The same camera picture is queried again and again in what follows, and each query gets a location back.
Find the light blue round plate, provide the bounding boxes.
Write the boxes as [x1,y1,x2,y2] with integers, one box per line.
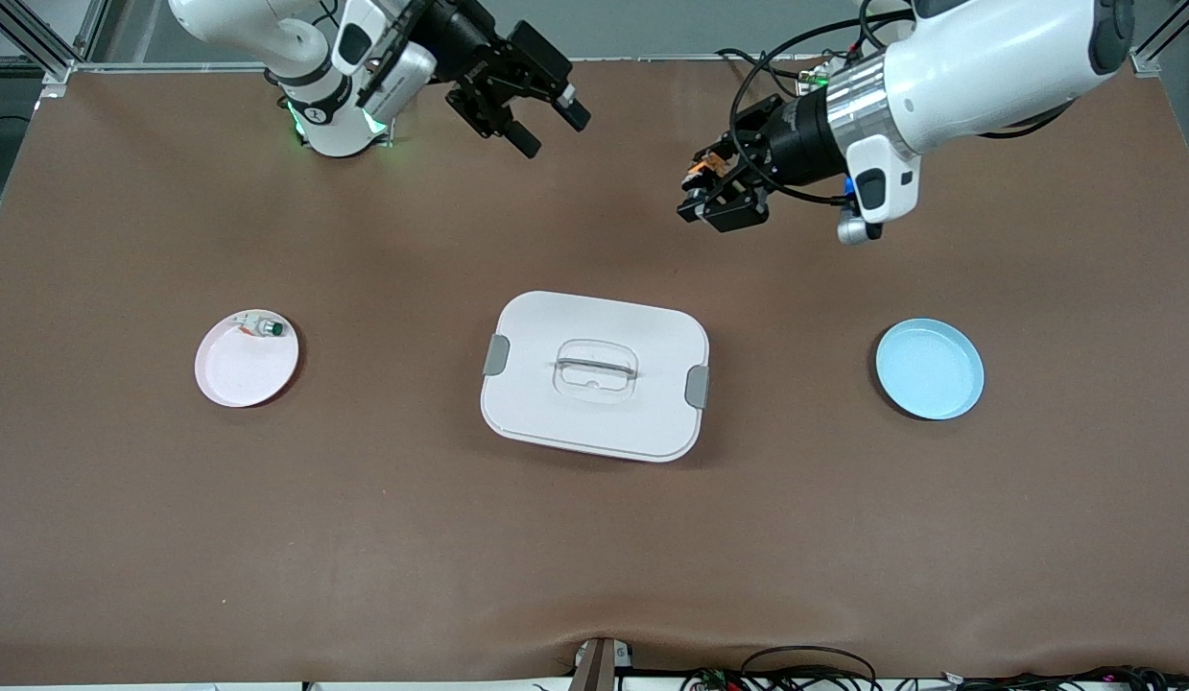
[874,318,986,421]

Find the tangled floor cables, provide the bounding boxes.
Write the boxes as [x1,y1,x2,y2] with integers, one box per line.
[680,646,1189,691]

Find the white lidded storage box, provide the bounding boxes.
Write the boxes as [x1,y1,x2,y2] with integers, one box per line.
[480,291,711,465]

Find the black cable bundle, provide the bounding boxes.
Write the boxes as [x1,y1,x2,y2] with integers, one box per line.
[714,46,825,97]

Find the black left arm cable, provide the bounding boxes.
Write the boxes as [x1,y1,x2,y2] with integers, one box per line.
[728,0,916,207]

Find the silver table edge rail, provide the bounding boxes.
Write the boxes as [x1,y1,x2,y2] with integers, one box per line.
[71,54,1132,74]

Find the orange push-button switch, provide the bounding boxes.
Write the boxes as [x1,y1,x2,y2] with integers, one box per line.
[682,149,741,193]

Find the brown camera stand post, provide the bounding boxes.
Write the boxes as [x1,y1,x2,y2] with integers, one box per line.
[569,636,636,691]

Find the pink round plate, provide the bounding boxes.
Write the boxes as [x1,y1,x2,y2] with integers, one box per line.
[194,309,300,409]

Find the aluminium frame profile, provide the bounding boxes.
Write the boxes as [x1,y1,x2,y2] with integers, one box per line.
[1129,0,1189,78]
[0,0,111,99]

